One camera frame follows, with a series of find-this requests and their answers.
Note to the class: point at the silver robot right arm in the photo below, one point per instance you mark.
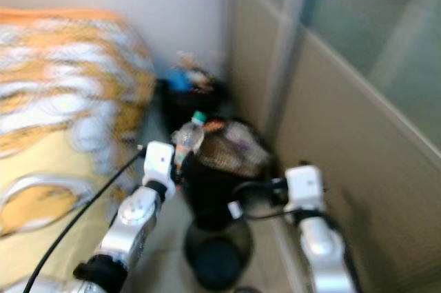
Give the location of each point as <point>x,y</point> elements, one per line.
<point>324,251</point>

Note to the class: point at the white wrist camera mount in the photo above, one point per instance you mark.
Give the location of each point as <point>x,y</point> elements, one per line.
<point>160,163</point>
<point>305,188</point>

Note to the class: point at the frosted glass partition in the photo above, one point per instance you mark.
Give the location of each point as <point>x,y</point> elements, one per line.
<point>351,100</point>

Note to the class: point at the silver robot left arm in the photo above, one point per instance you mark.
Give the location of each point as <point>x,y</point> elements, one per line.
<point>134,217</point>

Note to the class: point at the clear bottle with green cap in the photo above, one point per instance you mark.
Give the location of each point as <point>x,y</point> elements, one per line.
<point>189,136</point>

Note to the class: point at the black bag with rubbish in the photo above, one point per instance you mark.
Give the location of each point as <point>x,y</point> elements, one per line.
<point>189,100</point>

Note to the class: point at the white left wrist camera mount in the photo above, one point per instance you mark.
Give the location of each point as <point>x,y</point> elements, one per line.
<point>160,163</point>

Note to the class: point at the yellow egg print blanket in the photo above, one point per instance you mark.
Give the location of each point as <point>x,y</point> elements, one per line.
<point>62,134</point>

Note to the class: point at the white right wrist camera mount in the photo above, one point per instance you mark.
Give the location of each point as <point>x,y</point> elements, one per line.
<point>305,188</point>

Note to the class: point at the black bin with plastic liner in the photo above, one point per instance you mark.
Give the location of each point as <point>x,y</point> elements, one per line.
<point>213,189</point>

